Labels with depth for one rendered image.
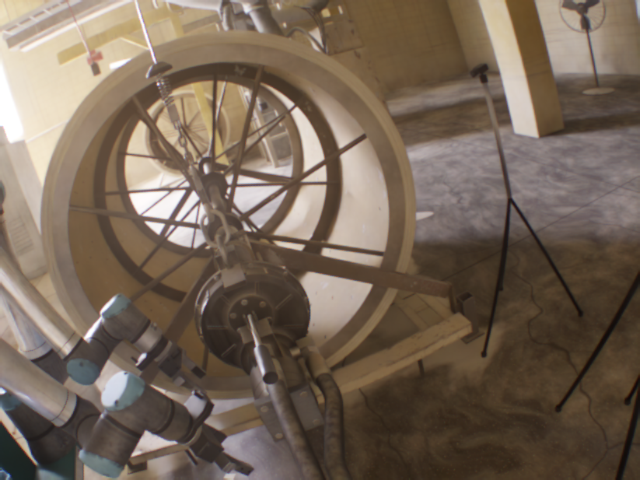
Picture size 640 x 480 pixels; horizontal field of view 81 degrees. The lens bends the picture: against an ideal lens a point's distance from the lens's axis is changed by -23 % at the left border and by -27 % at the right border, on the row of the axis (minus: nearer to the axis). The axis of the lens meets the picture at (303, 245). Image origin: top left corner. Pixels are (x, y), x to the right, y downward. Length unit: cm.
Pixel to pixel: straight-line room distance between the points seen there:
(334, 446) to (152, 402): 34
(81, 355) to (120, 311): 17
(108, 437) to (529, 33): 548
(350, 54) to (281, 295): 679
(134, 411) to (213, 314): 40
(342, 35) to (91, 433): 746
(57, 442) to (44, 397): 54
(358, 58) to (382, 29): 557
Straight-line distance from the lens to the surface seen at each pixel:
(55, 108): 1269
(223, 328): 119
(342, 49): 787
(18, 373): 94
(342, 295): 258
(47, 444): 149
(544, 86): 576
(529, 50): 563
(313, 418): 104
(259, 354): 94
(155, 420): 91
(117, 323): 129
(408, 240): 221
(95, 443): 91
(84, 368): 124
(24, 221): 759
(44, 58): 1289
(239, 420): 211
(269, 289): 116
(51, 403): 97
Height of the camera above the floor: 148
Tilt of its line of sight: 21 degrees down
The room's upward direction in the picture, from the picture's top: 19 degrees counter-clockwise
